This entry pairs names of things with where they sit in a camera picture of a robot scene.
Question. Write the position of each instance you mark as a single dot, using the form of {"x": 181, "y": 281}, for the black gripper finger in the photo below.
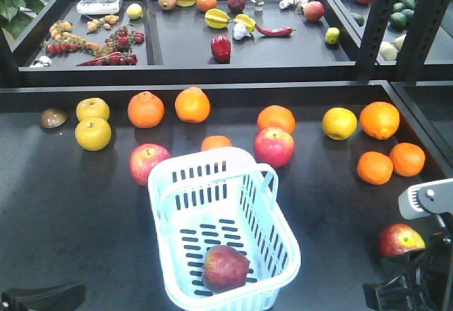
{"x": 60, "y": 297}

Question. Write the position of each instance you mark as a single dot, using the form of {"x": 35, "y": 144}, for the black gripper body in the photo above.
{"x": 420, "y": 279}

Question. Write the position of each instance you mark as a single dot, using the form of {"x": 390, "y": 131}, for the light blue plastic basket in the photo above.
{"x": 221, "y": 196}

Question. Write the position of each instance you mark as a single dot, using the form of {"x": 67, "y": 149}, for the small tangerine right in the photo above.
{"x": 408, "y": 159}

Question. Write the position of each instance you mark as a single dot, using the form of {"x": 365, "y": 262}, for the small tangerine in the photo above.
{"x": 408, "y": 159}
{"x": 374, "y": 168}

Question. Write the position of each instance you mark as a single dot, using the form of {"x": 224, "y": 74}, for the small tangerine left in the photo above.
{"x": 374, "y": 168}

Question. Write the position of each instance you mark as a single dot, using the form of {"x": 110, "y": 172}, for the pink red apple left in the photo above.
{"x": 144, "y": 158}

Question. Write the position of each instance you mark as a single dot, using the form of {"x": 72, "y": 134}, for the pink red apple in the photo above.
{"x": 274, "y": 146}
{"x": 144, "y": 158}

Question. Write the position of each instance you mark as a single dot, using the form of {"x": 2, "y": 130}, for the large orange right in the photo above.
{"x": 380, "y": 120}

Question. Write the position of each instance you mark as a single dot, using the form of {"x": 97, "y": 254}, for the yellow pear apple lower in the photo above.
{"x": 93, "y": 134}

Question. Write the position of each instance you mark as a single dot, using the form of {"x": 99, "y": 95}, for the yellow pear apple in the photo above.
{"x": 93, "y": 134}
{"x": 92, "y": 108}

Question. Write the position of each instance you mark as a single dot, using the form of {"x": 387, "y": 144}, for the yellow round citrus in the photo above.
{"x": 339, "y": 123}

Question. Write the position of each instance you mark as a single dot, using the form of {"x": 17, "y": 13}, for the brown mushroom cap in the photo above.
{"x": 53, "y": 118}

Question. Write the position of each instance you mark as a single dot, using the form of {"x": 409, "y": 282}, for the yellow pear apple upper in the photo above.
{"x": 92, "y": 108}

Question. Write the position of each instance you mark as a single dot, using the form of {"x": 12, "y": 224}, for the pink red apple centre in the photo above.
{"x": 274, "y": 146}

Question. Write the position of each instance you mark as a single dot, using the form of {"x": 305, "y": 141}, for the orange back left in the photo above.
{"x": 145, "y": 110}

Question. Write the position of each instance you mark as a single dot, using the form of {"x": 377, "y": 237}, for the black wood produce display stand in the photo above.
{"x": 69, "y": 214}

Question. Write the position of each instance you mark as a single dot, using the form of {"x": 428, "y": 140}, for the small orange left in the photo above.
{"x": 215, "y": 141}

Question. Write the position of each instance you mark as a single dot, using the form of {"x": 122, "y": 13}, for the orange behind centre apple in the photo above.
{"x": 277, "y": 117}

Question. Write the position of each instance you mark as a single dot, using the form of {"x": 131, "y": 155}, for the white pear large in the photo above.
{"x": 388, "y": 51}

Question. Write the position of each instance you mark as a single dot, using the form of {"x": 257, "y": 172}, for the red chili pepper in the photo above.
{"x": 278, "y": 32}

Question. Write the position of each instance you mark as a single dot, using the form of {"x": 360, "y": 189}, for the red bell pepper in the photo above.
{"x": 221, "y": 48}

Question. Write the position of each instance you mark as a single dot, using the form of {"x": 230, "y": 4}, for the white garlic bulb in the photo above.
{"x": 240, "y": 32}

